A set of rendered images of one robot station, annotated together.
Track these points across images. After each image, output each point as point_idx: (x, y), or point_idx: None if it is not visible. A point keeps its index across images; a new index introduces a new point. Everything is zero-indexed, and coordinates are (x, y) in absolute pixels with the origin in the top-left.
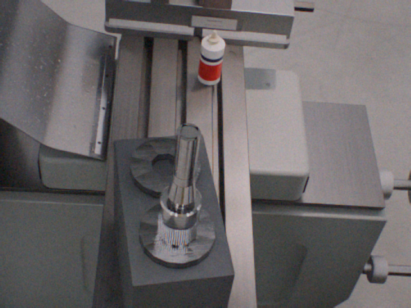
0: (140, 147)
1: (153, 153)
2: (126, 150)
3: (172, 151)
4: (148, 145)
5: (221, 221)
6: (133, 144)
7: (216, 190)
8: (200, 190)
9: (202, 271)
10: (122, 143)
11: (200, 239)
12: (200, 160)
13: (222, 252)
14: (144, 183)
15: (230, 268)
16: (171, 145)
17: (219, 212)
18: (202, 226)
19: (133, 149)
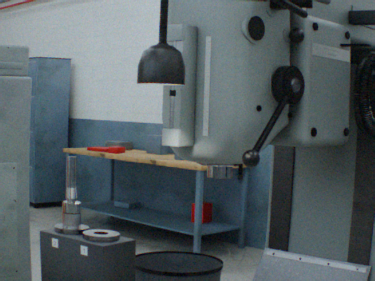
0: (118, 233)
1: (110, 233)
2: (125, 238)
3: (104, 235)
4: (116, 234)
5: (59, 235)
6: (126, 239)
7: (73, 239)
8: (79, 237)
9: (51, 229)
10: (130, 239)
11: (60, 226)
12: (89, 236)
13: (49, 231)
14: (101, 229)
15: (43, 230)
16: (107, 235)
17: (63, 236)
18: (63, 227)
19: (123, 239)
